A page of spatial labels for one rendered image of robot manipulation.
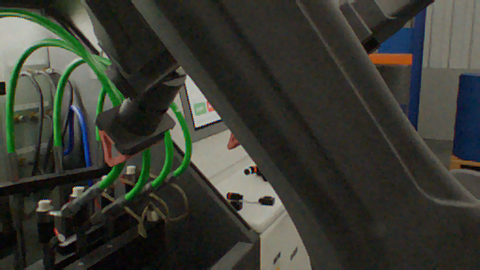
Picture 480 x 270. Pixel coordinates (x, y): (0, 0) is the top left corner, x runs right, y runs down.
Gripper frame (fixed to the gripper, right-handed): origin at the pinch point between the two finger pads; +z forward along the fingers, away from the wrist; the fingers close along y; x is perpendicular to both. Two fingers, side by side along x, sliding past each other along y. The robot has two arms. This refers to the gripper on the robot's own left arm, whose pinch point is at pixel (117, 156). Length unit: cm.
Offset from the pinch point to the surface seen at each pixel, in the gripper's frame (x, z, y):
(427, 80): 34, 198, -619
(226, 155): 0, 39, -58
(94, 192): 1.2, 6.0, 3.4
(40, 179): -14.1, 28.5, -2.7
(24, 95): -35.5, 30.7, -13.6
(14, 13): -27.3, -4.3, 0.4
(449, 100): 75, 198, -620
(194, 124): -9, 28, -45
